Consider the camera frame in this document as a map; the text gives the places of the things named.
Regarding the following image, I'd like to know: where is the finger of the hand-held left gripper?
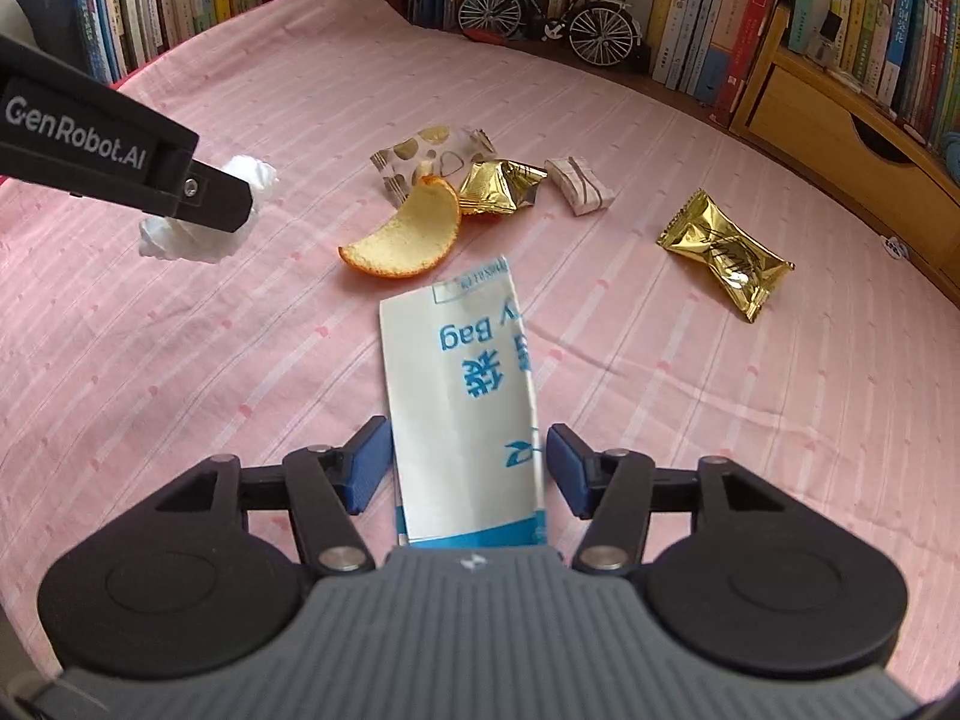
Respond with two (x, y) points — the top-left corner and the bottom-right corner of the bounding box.
(176, 156), (256, 233)

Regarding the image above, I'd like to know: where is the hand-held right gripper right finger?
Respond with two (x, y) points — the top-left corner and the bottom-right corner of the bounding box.
(547, 424), (781, 575)

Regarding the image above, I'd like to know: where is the crumpled gold wrapper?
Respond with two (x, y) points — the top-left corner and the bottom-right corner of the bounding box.
(457, 157), (549, 218)

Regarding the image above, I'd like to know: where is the heart print candy wrapper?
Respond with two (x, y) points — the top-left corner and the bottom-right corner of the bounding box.
(370, 127), (496, 208)

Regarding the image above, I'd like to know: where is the wooden drawer cabinet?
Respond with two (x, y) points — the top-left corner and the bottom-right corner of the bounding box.
(730, 4), (960, 295)

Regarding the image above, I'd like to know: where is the large orange peel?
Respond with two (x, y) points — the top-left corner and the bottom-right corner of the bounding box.
(337, 175), (462, 281)

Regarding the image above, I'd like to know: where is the gold wrapped candy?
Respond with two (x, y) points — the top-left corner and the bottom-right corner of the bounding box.
(656, 189), (796, 323)

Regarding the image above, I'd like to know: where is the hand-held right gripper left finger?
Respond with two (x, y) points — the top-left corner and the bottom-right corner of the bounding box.
(154, 416), (392, 578)

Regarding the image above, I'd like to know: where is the white bag with blue print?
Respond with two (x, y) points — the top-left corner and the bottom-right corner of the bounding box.
(379, 255), (549, 549)

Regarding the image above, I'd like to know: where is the white brown striped wrapper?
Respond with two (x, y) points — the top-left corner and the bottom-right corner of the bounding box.
(545, 156), (617, 218)

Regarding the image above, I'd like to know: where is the pink striped bed sheet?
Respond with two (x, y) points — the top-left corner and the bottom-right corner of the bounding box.
(0, 0), (960, 706)

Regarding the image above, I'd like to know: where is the white tissue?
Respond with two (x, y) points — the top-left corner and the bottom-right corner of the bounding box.
(139, 155), (280, 264)

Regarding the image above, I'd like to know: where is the black model bicycle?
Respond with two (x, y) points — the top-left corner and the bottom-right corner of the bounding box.
(457, 0), (643, 70)

